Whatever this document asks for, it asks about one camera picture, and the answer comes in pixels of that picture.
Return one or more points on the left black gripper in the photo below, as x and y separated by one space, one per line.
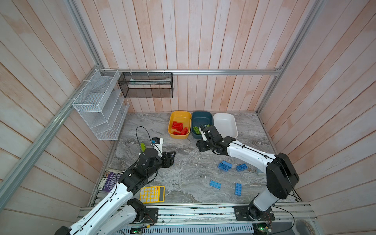
168 161

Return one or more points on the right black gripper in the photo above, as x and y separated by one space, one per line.
200 145

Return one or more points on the green lego brick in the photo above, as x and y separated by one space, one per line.
196 130

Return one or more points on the green lego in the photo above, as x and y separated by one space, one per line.
143 147

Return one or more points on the blue lego brick small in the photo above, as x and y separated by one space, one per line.
241 167

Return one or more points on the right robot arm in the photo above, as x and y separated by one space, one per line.
281 176

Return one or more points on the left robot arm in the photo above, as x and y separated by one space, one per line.
120 207

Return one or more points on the teal plastic bin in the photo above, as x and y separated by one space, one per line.
200 119

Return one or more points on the white plastic bin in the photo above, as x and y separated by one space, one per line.
225 124

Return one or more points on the yellow plastic bin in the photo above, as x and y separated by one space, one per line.
183 117

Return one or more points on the yellow calculator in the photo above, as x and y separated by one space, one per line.
155 194

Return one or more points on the purple book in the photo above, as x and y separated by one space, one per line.
109 180

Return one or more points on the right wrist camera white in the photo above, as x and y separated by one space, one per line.
201 129

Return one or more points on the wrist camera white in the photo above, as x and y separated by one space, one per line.
201 129
157 143

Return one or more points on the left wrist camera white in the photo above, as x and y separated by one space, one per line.
157 143

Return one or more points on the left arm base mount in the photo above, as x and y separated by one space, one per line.
147 216

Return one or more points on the black wire mesh basket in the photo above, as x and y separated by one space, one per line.
146 85

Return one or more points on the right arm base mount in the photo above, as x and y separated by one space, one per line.
247 213

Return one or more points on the white wire mesh shelf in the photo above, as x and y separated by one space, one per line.
101 104

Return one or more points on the aluminium front rail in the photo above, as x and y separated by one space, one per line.
187 214

